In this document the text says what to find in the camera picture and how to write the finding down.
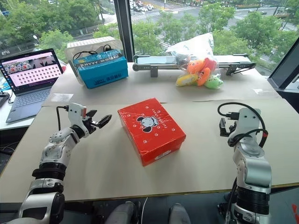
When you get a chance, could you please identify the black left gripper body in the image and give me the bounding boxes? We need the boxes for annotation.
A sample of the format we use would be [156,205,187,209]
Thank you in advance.
[81,113,99,135]

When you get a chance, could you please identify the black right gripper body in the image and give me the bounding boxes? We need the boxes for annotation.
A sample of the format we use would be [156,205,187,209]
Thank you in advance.
[227,119,240,139]

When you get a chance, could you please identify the red cardboard shoe box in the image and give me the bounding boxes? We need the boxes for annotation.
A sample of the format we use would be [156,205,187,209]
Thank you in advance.
[139,138,187,167]

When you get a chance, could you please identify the clear tape patch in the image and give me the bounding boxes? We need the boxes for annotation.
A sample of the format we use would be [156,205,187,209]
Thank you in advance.
[50,93,74,103]

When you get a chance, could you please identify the green plush toy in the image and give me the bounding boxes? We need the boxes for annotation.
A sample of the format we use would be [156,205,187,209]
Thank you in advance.
[204,75,224,90]

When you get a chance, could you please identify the blue cardboard box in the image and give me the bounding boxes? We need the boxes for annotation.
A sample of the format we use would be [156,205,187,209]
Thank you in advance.
[73,49,129,90]

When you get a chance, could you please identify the large brown cardboard sheet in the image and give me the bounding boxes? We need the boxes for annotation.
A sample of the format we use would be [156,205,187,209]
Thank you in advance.
[0,98,299,203]

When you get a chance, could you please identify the red cartoon gift box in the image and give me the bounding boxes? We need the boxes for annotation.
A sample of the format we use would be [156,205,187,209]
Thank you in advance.
[117,97,187,155]

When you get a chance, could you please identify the orange plush toy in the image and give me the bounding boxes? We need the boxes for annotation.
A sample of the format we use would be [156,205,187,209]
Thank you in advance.
[197,67,211,87]
[187,60,206,75]

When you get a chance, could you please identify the yellow plush toy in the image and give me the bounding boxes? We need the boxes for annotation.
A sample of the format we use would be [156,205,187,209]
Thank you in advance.
[175,74,198,88]

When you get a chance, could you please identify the brown cardboard sheet with tape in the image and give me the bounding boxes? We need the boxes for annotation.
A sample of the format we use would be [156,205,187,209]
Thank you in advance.
[42,62,283,107]

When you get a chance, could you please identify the red plush toy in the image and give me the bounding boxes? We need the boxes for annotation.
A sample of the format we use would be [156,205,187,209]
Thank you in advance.
[204,57,218,71]

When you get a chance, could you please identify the white plastic storage box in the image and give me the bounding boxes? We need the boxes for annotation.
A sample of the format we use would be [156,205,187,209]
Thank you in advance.
[64,36,122,70]

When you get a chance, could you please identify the grey open laptop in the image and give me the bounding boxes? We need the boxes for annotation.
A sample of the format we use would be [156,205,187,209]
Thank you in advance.
[0,48,64,124]

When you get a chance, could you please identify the dark grey plush toy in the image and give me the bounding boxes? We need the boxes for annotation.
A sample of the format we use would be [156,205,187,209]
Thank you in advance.
[175,54,190,66]

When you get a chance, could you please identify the small grey conveyor belt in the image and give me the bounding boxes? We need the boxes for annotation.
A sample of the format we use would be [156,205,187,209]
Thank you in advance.
[132,53,257,78]

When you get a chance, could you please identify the clear plastic bag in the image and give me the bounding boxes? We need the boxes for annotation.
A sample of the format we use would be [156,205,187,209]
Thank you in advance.
[165,32,224,91]

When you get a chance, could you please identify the black handheld device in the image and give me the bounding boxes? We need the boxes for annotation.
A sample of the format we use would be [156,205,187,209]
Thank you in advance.
[0,91,11,108]

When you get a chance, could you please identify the grey rounded shape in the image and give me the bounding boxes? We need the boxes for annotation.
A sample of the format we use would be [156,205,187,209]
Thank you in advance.
[106,201,141,224]
[168,203,191,224]

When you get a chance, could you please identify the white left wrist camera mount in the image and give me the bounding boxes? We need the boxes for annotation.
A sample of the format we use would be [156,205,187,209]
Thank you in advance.
[67,102,87,128]

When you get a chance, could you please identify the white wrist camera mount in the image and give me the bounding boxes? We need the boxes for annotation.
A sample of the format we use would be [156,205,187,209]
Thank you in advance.
[237,107,262,140]
[67,102,87,128]

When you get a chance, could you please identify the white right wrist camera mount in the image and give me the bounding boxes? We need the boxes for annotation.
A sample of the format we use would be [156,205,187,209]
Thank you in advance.
[237,107,262,140]

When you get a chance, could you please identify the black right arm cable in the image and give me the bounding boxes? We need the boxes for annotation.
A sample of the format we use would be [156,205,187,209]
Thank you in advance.
[217,102,269,148]

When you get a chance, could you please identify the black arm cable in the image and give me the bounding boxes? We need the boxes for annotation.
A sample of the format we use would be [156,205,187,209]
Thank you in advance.
[56,105,70,131]
[217,102,269,148]

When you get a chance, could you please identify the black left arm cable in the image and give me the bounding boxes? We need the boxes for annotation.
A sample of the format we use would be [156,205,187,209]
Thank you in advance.
[56,105,70,131]

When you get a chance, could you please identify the black cable with plug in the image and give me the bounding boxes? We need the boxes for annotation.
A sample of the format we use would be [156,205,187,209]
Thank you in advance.
[72,44,113,62]

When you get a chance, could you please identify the dark window frame pillar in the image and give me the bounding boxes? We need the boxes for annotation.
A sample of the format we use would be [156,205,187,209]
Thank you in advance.
[113,0,135,64]

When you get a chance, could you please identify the thin white cable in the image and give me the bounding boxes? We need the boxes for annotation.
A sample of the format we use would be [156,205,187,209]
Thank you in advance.
[142,196,149,224]

